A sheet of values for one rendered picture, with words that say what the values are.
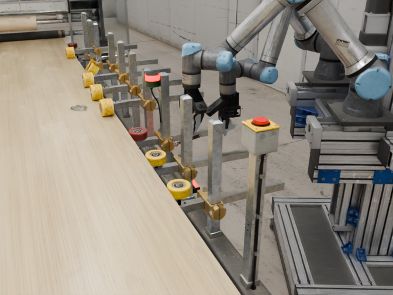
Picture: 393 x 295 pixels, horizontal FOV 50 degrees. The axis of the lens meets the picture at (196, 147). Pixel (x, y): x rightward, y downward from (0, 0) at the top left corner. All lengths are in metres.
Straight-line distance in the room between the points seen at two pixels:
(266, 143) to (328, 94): 1.16
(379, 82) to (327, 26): 0.26
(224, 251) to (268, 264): 1.07
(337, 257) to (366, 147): 0.73
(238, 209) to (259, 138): 1.91
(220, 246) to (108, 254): 0.47
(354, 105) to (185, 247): 0.90
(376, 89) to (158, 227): 0.85
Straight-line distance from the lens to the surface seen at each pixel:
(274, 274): 2.45
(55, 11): 4.04
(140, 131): 1.82
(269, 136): 1.05
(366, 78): 1.52
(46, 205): 1.38
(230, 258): 1.42
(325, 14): 1.50
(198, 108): 1.60
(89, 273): 1.10
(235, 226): 2.76
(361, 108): 1.70
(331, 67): 2.15
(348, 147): 1.74
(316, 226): 2.48
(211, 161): 1.34
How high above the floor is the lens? 1.62
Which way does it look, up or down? 25 degrees down
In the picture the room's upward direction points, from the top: straight up
